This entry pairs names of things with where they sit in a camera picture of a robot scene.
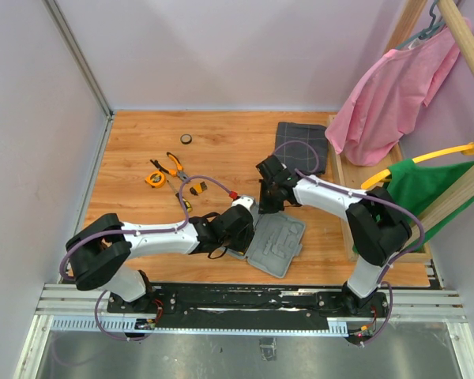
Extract grey plastic tool case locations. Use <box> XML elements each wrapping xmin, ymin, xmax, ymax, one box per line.
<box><xmin>222</xmin><ymin>201</ymin><xmax>306</xmax><ymax>279</ymax></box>

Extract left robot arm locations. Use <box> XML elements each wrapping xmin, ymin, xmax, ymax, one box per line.
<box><xmin>62</xmin><ymin>204</ymin><xmax>254</xmax><ymax>313</ymax></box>

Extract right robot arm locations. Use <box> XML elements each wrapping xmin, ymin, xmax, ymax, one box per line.
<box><xmin>256</xmin><ymin>155</ymin><xmax>412</xmax><ymax>316</ymax></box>

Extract dark grey checked cloth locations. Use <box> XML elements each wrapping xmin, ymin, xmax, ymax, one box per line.
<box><xmin>274</xmin><ymin>122</ymin><xmax>329</xmax><ymax>175</ymax></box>

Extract phillips screwdriver black yellow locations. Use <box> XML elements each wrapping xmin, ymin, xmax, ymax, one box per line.
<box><xmin>167</xmin><ymin>180</ymin><xmax>192</xmax><ymax>212</ymax></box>

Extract hex key set orange holder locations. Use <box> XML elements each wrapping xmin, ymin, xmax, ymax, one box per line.
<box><xmin>190</xmin><ymin>182</ymin><xmax>208</xmax><ymax>196</ymax></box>

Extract orange black pliers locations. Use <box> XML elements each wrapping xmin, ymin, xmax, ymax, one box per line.
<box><xmin>150</xmin><ymin>152</ymin><xmax>188</xmax><ymax>182</ymax></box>

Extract yellow tape measure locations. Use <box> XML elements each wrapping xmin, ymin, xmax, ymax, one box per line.
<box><xmin>145</xmin><ymin>171</ymin><xmax>167</xmax><ymax>189</ymax></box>

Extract pink shirt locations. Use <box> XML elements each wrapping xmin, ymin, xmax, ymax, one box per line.
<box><xmin>325</xmin><ymin>28</ymin><xmax>460</xmax><ymax>167</ymax></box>

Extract green shirt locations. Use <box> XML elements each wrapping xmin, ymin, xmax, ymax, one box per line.
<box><xmin>351</xmin><ymin>157</ymin><xmax>474</xmax><ymax>256</ymax></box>

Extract yellow clothes hanger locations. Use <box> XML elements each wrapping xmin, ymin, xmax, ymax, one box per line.
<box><xmin>360</xmin><ymin>142</ymin><xmax>474</xmax><ymax>190</ymax></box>

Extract teal clothes hanger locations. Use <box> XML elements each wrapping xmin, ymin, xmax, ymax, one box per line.
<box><xmin>394</xmin><ymin>0</ymin><xmax>447</xmax><ymax>51</ymax></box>

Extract wooden clothes rack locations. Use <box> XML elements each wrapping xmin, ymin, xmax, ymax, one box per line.
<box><xmin>329</xmin><ymin>1</ymin><xmax>474</xmax><ymax>244</ymax></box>

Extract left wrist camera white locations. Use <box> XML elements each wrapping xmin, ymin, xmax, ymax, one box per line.
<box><xmin>231</xmin><ymin>195</ymin><xmax>255</xmax><ymax>212</ymax></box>

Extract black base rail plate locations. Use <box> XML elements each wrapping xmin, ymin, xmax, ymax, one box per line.
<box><xmin>107</xmin><ymin>283</ymin><xmax>389</xmax><ymax>331</ymax></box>

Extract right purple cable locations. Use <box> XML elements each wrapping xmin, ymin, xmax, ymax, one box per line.
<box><xmin>270</xmin><ymin>140</ymin><xmax>426</xmax><ymax>348</ymax></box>

